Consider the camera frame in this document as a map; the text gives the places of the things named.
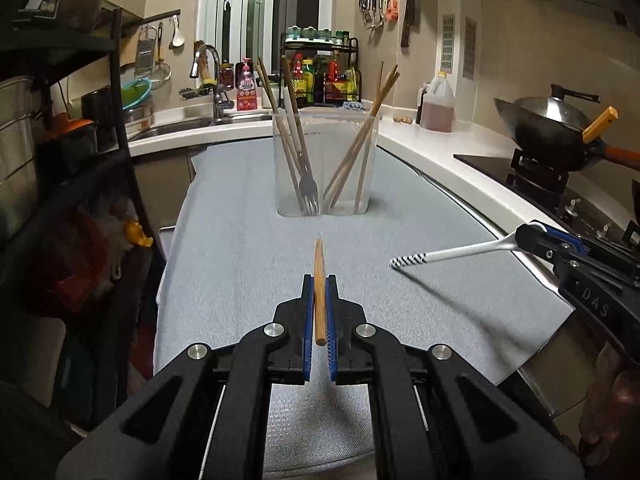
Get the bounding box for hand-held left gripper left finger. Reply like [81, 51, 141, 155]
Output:
[56, 274, 318, 480]

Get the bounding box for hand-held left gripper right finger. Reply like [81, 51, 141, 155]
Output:
[324, 274, 586, 480]

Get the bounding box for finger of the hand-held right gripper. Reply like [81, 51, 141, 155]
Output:
[515, 224, 601, 281]
[542, 226, 586, 253]

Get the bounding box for thick orange-brown chopstick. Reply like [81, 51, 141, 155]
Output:
[313, 238, 329, 347]

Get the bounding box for white striped-handle utensil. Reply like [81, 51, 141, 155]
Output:
[390, 237, 521, 270]

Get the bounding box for metal fork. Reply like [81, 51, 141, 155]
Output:
[292, 125, 321, 216]

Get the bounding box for clear utensil container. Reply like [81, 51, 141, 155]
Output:
[272, 112, 378, 217]

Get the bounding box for thick dark brown chopstick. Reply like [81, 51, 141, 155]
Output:
[280, 55, 316, 211]

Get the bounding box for person's right hand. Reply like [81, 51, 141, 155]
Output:
[579, 342, 640, 467]

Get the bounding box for black gas stove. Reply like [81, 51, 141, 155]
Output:
[454, 147, 640, 261]

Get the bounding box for black wok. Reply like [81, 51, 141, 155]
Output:
[494, 97, 640, 173]

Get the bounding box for grey mat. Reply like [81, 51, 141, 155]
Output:
[152, 135, 575, 468]

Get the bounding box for clear oil jug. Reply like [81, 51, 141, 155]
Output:
[419, 72, 456, 133]

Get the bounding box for yellow plastic bag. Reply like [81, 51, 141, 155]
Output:
[124, 219, 153, 248]

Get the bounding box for steel double sink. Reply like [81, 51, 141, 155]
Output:
[125, 117, 273, 142]

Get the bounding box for pink detergent bottle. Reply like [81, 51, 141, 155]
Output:
[236, 58, 260, 112]

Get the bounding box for red plastic bag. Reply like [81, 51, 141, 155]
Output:
[30, 210, 111, 316]

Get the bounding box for row of sauce bottles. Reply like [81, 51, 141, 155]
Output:
[287, 52, 361, 106]

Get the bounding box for hanging cleaver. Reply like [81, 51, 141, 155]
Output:
[401, 0, 417, 48]

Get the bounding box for black spice rack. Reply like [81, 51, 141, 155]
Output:
[280, 35, 361, 108]

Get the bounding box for black shelf rack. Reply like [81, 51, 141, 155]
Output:
[0, 5, 166, 426]

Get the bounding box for chrome faucet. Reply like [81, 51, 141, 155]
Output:
[190, 44, 235, 120]

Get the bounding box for steel pot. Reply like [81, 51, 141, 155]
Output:
[122, 105, 155, 129]

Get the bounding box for row of hanging kitchen tools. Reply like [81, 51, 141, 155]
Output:
[359, 0, 401, 28]

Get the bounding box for stacked blue green basins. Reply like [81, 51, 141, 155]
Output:
[120, 76, 153, 111]

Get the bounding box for row of spice jars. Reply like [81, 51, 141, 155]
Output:
[286, 26, 351, 45]

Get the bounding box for black appliance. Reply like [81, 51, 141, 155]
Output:
[80, 87, 118, 153]

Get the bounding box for orange black pot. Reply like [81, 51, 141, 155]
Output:
[50, 112, 98, 161]

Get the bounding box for metal grater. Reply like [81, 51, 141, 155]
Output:
[135, 27, 157, 78]

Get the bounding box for window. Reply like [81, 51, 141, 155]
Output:
[197, 0, 351, 81]

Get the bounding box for dark bowl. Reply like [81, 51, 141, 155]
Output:
[60, 0, 107, 33]

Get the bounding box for yellow-handled spatula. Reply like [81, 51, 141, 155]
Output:
[582, 106, 619, 143]

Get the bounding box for narrow wall vent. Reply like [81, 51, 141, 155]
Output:
[441, 14, 457, 73]

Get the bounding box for wire strainer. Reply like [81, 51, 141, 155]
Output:
[150, 22, 172, 83]

